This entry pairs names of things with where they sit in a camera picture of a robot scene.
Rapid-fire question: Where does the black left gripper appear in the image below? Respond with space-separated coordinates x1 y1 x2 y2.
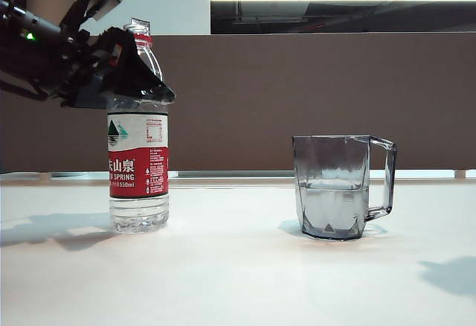
55 28 176 109

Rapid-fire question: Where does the clear red-label water bottle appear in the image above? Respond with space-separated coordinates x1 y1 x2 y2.
106 23 170 234

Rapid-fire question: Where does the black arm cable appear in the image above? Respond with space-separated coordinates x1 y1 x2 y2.
0 79 50 100

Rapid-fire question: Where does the grey transparent handled cup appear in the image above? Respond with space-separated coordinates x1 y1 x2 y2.
292 134 398 243

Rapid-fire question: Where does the aluminium partition base rail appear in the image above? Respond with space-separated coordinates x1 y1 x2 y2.
48 169 468 180

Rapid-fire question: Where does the small white wall sign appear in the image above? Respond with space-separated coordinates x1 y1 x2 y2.
129 16 152 37

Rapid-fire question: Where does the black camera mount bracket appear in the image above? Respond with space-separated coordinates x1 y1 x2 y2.
59 0 112 44

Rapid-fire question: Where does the brown desk partition panel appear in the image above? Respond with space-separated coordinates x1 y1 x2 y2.
0 32 476 173

